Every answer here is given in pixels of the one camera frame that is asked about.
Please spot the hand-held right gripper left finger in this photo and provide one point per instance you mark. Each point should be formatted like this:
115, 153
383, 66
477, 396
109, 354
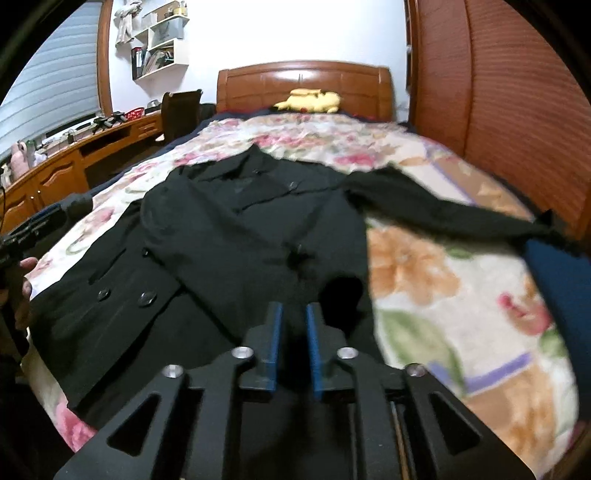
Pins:
276, 332

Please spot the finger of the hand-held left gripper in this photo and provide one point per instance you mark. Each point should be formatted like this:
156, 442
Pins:
76, 204

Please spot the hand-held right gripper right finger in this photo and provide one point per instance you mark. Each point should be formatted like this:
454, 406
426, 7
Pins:
313, 341

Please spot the black coat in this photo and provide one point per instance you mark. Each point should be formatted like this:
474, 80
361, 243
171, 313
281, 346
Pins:
240, 240

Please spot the person's left hand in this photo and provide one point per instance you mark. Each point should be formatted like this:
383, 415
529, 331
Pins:
24, 300

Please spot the wooden desk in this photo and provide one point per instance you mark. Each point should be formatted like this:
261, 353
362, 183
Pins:
51, 173

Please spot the pink bottle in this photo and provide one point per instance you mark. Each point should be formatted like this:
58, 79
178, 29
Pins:
19, 159

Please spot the black tools on desk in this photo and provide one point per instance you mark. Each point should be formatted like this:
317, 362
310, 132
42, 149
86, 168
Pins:
108, 121

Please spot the red basket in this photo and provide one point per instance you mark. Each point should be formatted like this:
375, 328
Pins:
135, 114

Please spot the grey window blind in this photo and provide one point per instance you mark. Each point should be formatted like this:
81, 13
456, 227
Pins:
55, 87

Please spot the floral blanket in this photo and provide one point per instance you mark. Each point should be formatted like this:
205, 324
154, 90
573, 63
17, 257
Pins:
429, 286

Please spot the dark wooden chair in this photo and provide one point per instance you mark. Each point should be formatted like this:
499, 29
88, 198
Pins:
178, 113

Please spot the white stuffed toy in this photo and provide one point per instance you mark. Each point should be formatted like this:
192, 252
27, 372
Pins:
127, 21

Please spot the yellow plush toy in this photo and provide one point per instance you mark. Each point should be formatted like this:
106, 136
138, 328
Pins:
309, 100

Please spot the navy blue bolster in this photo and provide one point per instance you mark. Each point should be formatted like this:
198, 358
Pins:
561, 295

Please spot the wooden bed headboard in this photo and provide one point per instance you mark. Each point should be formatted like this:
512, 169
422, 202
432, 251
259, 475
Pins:
300, 76

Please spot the wooden louvred wardrobe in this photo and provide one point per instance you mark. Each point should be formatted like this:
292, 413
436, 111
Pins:
498, 92

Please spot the wooden window frame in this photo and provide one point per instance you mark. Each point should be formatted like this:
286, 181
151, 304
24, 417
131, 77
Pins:
105, 55

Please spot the white wall shelf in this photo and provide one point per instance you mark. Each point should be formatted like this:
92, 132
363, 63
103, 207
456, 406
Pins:
159, 50

